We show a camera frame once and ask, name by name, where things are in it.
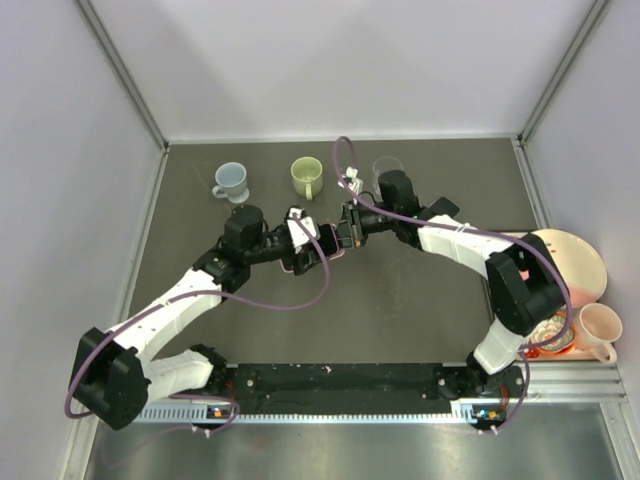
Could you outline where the white tray with strawberries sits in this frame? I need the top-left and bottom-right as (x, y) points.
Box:
(485, 230), (604, 362)

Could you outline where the dark phone blue edge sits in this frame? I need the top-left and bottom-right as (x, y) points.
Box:
(428, 196), (460, 218)

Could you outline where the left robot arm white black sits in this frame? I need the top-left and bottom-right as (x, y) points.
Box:
(64, 205), (339, 430)

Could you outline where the orange patterned bowl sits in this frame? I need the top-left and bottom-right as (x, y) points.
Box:
(524, 310), (576, 359)

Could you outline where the clear glass tumbler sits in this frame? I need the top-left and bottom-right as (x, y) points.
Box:
(372, 156), (404, 195)

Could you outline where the green mug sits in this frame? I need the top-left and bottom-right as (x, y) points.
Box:
(290, 157), (324, 201)

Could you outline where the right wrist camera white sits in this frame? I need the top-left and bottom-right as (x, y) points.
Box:
(339, 167), (364, 196)

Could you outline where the pink mug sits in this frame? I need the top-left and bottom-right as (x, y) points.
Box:
(573, 303), (623, 365)

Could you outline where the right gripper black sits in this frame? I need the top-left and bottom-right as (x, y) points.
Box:
(324, 199), (400, 252)

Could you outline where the pink white plate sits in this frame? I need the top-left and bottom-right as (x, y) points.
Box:
(534, 229), (608, 309)

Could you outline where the light blue footed cup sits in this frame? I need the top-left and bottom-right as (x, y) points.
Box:
(212, 162), (250, 204)

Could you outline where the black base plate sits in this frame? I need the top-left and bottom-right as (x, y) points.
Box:
(169, 362), (528, 415)

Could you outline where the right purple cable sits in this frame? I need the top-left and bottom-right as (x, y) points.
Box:
(332, 136), (573, 434)

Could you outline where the light blue cable duct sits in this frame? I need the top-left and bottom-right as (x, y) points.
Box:
(134, 401), (504, 426)

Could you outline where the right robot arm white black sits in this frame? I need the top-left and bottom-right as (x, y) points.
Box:
(337, 170), (569, 398)

